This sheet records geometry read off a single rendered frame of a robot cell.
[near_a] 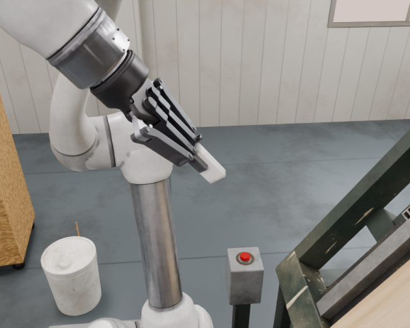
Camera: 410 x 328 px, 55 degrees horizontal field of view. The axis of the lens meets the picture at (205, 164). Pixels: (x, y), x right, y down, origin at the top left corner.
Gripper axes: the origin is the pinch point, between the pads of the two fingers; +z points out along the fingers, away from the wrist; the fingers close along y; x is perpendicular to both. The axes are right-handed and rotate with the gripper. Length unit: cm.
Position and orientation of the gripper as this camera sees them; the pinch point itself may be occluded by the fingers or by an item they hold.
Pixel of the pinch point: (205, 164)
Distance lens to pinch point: 60.2
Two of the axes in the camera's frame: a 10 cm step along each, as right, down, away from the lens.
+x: -7.9, 4.0, 4.6
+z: 6.1, 6.0, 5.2
